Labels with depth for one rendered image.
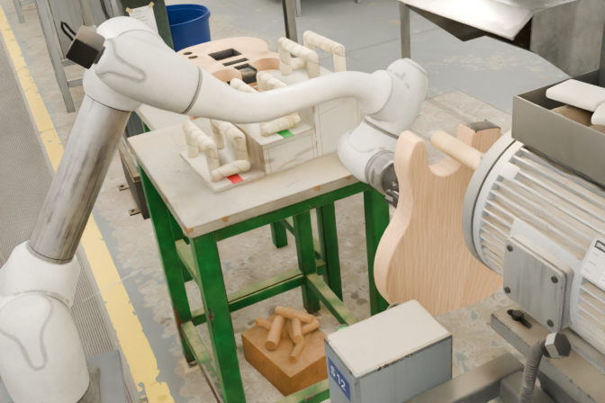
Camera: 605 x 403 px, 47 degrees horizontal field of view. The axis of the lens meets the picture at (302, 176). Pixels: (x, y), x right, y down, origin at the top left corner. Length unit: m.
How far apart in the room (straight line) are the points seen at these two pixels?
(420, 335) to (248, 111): 0.61
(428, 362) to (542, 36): 0.47
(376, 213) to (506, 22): 1.03
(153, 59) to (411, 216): 0.55
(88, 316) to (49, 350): 1.59
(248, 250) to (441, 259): 1.95
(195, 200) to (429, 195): 0.73
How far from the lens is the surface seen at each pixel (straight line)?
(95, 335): 2.94
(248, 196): 1.75
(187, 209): 1.74
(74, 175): 1.52
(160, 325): 2.89
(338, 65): 1.88
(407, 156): 1.17
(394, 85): 1.53
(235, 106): 1.38
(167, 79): 1.30
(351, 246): 3.15
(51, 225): 1.57
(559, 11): 0.99
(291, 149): 1.84
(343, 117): 1.89
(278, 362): 2.42
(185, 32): 4.19
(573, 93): 0.91
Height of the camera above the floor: 1.80
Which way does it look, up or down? 29 degrees down
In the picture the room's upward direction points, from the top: 6 degrees counter-clockwise
